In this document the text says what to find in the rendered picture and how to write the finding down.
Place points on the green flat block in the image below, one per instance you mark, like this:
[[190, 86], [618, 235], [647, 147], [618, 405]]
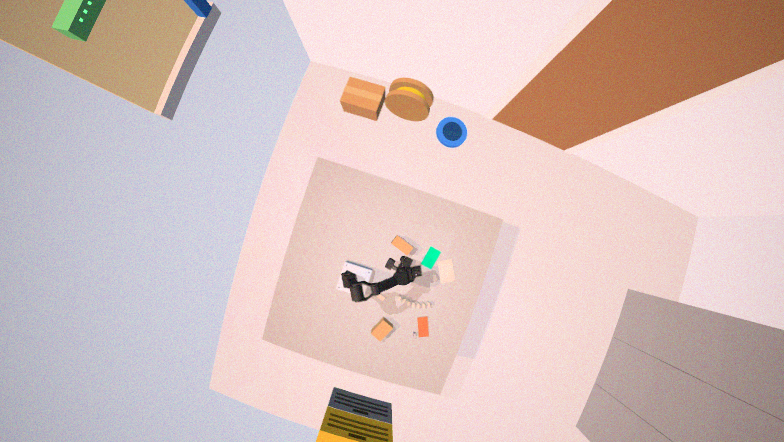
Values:
[[430, 257]]

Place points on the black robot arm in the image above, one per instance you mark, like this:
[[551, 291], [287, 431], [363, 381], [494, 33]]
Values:
[[403, 276]]

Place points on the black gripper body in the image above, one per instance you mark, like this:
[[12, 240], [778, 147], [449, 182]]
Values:
[[390, 263]]

